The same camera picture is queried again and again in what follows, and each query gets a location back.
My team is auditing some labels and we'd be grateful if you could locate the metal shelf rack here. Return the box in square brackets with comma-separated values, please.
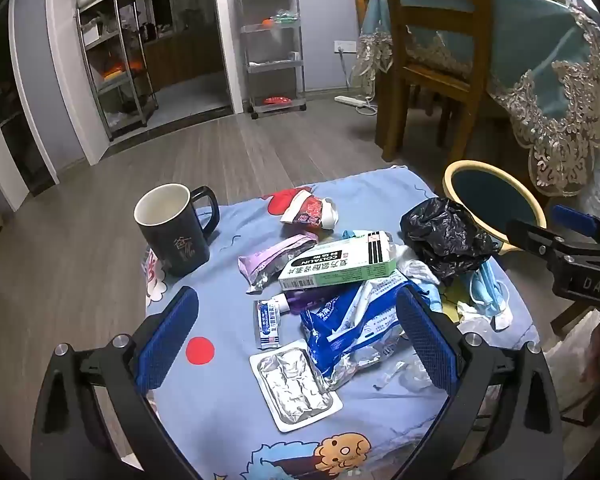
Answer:
[76, 0, 160, 142]

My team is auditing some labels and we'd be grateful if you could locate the printed blue cloth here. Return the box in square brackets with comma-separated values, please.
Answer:
[140, 164, 541, 480]

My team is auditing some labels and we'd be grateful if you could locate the teal bin with yellow rim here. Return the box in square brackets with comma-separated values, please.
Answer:
[442, 160, 548, 256]

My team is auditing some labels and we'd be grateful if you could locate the silver blister pack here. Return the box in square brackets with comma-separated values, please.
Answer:
[250, 339, 343, 433]

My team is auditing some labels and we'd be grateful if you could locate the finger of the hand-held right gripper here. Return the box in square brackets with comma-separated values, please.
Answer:
[505, 219, 572, 262]
[552, 205, 600, 242]

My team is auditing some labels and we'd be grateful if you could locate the grey shelf cart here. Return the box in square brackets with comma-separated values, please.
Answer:
[232, 0, 308, 121]

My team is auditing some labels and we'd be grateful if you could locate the blue face mask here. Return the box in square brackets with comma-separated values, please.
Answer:
[430, 260, 511, 321]

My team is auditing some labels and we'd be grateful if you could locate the white power strip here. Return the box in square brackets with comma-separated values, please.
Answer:
[334, 95, 376, 111]

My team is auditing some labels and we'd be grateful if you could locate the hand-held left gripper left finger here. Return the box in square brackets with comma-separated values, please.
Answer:
[30, 286, 201, 480]

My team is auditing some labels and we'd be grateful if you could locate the wooden kitchen cabinet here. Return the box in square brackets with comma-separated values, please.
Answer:
[144, 27, 226, 92]

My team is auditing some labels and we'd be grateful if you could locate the purple wrapper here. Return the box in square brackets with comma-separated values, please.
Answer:
[238, 232, 320, 295]

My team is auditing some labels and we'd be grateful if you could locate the clear plastic wrap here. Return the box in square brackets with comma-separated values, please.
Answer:
[375, 355, 431, 396]

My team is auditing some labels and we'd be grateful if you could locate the purple tube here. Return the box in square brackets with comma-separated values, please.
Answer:
[285, 290, 326, 314]

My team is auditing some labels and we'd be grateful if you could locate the wooden chair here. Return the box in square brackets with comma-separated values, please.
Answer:
[377, 0, 496, 163]
[550, 305, 600, 338]

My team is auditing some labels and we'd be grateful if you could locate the red white wrapper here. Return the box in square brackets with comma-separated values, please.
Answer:
[280, 195, 340, 234]

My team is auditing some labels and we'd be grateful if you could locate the black mug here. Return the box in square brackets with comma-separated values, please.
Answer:
[133, 184, 221, 277]

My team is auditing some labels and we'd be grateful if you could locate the white tissue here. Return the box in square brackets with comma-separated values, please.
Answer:
[395, 245, 441, 286]

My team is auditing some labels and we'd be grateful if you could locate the small blue white sachet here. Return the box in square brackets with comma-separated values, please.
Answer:
[253, 296, 291, 350]

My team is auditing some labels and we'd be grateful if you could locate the teal lace tablecloth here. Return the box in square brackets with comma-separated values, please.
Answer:
[355, 0, 600, 198]

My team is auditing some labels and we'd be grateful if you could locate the green white medicine box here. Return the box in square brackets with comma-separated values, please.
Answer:
[278, 231, 398, 292]

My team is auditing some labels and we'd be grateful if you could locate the black plastic bag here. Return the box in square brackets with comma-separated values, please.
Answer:
[400, 198, 498, 282]

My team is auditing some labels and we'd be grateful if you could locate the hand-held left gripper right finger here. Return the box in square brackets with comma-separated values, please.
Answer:
[396, 286, 566, 480]

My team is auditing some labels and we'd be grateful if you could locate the blue white foil bag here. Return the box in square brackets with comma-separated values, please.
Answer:
[300, 280, 421, 391]

